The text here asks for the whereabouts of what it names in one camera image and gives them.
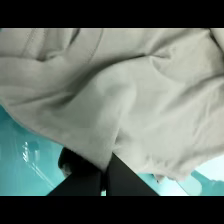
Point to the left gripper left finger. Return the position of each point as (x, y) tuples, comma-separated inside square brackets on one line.
[(81, 183)]

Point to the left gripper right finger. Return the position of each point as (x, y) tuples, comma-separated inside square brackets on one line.
[(125, 181)]

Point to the grey shirt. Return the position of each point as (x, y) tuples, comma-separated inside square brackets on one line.
[(133, 86)]

